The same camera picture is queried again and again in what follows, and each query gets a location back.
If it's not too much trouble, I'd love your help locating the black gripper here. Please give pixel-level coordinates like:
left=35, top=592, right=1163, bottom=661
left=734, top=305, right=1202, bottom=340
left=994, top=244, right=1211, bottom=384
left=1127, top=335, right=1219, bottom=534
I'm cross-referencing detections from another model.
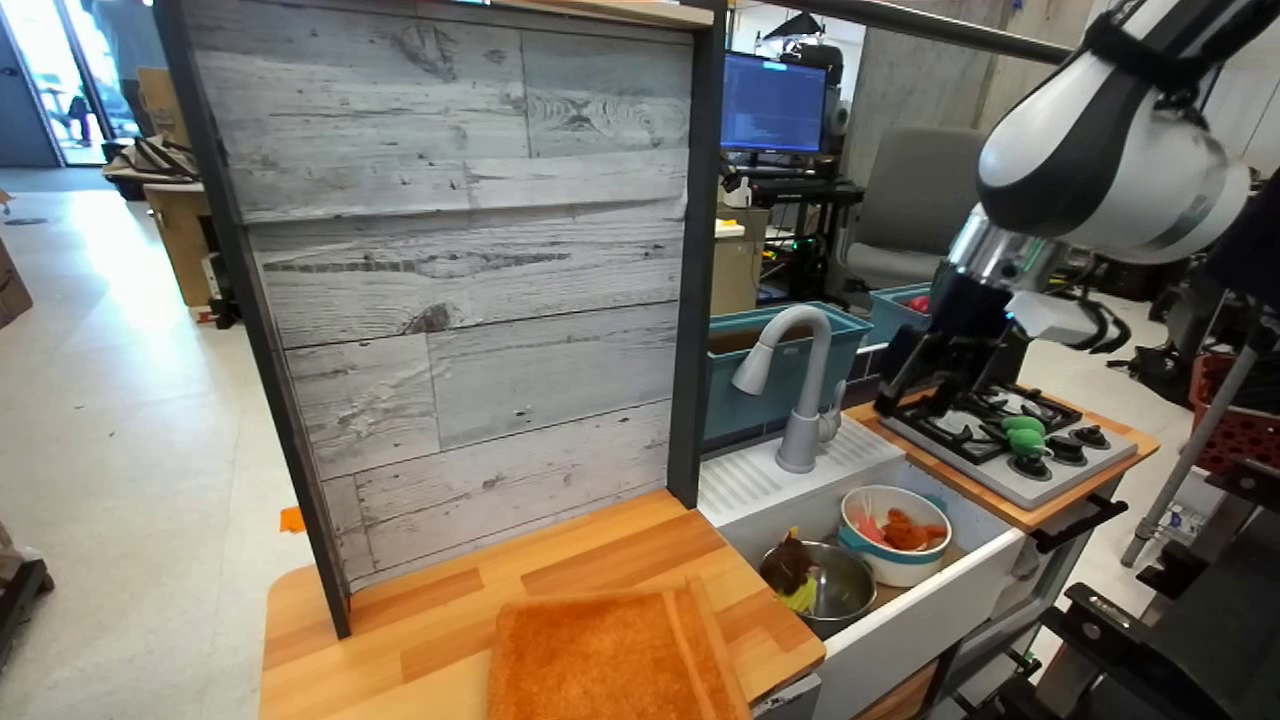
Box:
left=912, top=272, right=1031, bottom=424

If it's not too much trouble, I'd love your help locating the orange-brown plush toy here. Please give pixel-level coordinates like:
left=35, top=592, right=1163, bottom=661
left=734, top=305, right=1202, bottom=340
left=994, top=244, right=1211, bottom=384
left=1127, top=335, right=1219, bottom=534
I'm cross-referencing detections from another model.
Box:
left=875, top=508, right=946, bottom=557

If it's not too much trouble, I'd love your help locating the orange terry towel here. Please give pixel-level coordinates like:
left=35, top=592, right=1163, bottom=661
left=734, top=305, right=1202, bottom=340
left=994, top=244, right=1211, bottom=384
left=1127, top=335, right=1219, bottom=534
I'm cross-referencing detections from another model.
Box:
left=485, top=581, right=753, bottom=720

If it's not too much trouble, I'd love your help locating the green plush toy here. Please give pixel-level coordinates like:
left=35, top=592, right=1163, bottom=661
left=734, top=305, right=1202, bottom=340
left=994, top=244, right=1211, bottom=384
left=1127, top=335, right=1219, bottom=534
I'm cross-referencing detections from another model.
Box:
left=1000, top=411, right=1055, bottom=462

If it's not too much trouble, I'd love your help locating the grey toy stove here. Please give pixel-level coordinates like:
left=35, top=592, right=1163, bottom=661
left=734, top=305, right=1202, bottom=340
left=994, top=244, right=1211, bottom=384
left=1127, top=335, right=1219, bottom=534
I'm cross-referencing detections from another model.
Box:
left=872, top=378, right=1144, bottom=517

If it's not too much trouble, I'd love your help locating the grey toy faucet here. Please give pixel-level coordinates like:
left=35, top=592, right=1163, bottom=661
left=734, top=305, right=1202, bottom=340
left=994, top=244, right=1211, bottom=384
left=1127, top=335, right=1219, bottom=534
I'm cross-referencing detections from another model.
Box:
left=729, top=305, right=848, bottom=481

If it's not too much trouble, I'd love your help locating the black box with silver edge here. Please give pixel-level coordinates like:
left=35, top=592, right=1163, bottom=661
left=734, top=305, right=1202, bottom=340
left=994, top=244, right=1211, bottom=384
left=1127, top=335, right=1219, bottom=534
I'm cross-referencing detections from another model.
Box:
left=867, top=323, right=940, bottom=414

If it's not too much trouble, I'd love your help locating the grey office chair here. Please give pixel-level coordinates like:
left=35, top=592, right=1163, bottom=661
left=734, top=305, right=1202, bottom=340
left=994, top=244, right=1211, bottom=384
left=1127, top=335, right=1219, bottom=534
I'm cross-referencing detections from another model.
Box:
left=839, top=122, right=989, bottom=297

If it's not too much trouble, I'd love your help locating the stainless steel bowl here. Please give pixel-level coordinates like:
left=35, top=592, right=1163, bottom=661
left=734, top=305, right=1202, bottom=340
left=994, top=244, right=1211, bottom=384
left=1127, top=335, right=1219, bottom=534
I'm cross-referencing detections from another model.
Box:
left=758, top=534, right=878, bottom=639

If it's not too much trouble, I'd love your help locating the red plastic crate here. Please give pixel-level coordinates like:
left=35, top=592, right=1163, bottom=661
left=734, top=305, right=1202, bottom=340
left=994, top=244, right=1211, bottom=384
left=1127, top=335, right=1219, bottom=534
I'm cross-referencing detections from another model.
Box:
left=1189, top=340, right=1280, bottom=487

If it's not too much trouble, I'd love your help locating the blue-screen monitor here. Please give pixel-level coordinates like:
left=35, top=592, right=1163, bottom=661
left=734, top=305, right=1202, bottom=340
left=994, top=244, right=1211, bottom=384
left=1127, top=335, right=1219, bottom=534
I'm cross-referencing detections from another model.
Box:
left=720, top=47, right=836, bottom=163

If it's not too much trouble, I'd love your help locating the grey wood-look back panel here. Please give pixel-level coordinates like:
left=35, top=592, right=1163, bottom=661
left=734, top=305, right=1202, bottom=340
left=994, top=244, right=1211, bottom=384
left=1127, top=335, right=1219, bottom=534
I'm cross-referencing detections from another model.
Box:
left=184, top=8, right=698, bottom=592

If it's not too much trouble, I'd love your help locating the wooden bench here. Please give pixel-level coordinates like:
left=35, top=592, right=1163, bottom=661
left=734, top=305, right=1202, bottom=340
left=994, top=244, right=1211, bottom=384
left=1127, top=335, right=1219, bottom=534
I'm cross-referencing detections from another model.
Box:
left=101, top=132, right=227, bottom=323

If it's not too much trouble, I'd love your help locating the black cabinet handle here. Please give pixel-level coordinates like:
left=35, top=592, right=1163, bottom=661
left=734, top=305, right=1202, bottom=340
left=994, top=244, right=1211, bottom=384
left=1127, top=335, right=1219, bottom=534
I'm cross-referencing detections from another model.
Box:
left=1029, top=493, right=1132, bottom=560

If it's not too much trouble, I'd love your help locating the cream pot with teal handles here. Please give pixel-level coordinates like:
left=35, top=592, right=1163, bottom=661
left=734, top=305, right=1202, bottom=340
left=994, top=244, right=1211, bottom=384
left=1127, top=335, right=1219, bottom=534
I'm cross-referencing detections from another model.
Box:
left=836, top=481, right=959, bottom=597

